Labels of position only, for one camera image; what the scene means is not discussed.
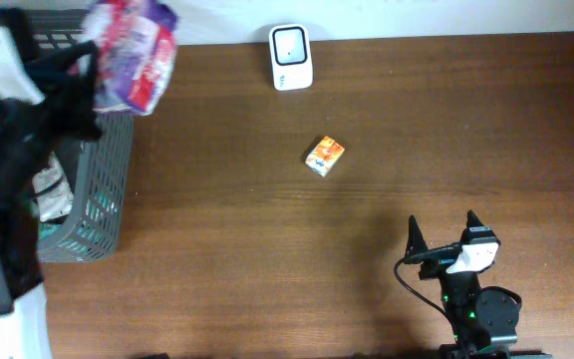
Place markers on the white tube package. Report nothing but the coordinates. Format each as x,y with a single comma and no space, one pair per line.
53,195

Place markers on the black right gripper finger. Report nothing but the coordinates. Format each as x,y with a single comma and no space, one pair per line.
416,248
473,222

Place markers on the grey plastic basket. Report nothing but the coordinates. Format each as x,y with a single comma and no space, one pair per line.
97,173

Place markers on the orange pocket tissue pack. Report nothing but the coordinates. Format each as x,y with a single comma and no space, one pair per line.
324,156

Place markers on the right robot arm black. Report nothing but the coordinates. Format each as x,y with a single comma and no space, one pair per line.
483,320

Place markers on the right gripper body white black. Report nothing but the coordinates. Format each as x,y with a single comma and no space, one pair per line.
437,261

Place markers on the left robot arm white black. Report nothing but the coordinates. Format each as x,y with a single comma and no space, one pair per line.
43,100

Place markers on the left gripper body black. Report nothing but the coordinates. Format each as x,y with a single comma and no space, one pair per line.
55,88

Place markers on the red purple tissue pack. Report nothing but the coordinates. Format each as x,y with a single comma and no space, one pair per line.
137,50

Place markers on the white barcode scanner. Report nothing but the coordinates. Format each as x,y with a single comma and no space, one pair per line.
291,58

